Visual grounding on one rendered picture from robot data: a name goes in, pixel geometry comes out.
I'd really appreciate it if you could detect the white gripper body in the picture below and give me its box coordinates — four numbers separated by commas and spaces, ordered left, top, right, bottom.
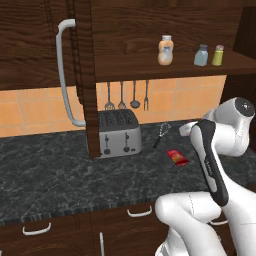
179, 120, 201, 137

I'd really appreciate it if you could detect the blue-grey shaker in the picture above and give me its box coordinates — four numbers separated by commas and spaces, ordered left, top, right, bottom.
193, 44, 209, 67

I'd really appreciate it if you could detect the yellow-green shaker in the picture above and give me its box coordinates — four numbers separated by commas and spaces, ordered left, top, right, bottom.
211, 44, 225, 67

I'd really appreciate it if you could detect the orange condiment bottle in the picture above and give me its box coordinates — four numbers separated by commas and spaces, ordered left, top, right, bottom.
157, 34, 175, 66

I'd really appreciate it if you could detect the dark wood closed cabinet door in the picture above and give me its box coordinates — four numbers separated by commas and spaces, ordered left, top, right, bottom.
0, 0, 78, 92

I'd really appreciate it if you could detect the red snack packet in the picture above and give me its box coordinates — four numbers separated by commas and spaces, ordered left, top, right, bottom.
166, 149, 190, 167

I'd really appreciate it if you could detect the hanging metal fork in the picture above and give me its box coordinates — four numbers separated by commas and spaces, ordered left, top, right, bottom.
143, 79, 150, 112

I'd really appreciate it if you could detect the hanging metal ladle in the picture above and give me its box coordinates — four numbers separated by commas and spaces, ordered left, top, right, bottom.
129, 80, 141, 109

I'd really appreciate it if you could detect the silver four-slot toaster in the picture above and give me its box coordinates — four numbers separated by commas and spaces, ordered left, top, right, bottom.
97, 108, 143, 159

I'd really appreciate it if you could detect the hanging metal slotted spatula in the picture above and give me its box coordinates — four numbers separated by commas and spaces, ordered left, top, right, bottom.
104, 81, 116, 112

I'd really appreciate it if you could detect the dark wood drawer front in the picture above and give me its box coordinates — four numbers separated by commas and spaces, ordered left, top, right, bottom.
91, 200, 161, 234
0, 213, 94, 256

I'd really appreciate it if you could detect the dark wood cupboard door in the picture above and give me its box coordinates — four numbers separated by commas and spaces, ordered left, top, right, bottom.
92, 223, 172, 256

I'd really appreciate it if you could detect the black-handled metal whisk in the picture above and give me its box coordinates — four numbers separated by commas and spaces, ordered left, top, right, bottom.
152, 122, 172, 150

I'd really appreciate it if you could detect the white curved drawer handle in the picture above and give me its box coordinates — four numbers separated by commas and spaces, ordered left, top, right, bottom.
126, 205, 154, 219
209, 218, 230, 227
22, 222, 53, 237

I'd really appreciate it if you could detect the dark wood wall cabinet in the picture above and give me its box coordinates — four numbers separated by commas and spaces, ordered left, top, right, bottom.
90, 0, 256, 83

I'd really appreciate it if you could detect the long grey cabinet door handle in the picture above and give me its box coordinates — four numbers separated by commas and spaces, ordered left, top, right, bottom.
55, 18, 87, 128

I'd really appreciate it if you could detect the white straight cupboard handle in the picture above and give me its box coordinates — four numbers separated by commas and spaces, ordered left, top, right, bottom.
99, 231, 106, 256

